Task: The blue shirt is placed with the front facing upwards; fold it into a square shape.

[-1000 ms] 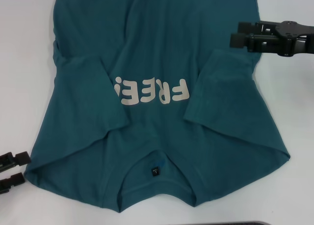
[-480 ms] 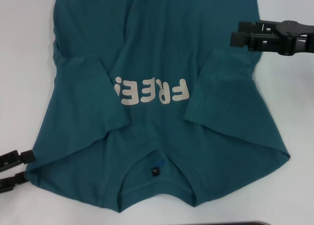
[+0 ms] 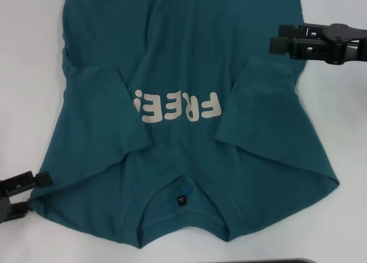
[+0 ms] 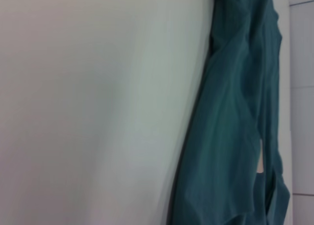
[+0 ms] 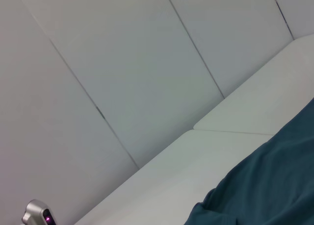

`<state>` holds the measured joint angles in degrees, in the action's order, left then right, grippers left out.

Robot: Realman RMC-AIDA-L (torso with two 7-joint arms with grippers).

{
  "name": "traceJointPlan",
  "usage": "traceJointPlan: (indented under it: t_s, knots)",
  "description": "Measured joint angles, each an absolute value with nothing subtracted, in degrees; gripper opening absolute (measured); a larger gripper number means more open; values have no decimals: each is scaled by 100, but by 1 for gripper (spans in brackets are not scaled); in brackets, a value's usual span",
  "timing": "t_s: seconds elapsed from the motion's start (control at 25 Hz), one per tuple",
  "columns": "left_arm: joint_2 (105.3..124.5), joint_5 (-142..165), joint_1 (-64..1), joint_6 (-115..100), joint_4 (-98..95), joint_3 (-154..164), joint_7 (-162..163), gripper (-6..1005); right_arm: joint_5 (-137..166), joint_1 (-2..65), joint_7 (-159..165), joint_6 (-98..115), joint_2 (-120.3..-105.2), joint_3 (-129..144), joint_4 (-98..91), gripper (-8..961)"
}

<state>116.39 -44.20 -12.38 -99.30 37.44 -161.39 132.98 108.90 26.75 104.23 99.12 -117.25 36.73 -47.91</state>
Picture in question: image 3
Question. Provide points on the teal t-shirt with white print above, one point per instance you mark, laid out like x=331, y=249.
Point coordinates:
x=172, y=45

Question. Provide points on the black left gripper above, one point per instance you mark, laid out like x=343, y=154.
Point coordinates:
x=4, y=210

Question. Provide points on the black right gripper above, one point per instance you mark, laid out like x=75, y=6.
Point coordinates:
x=355, y=42

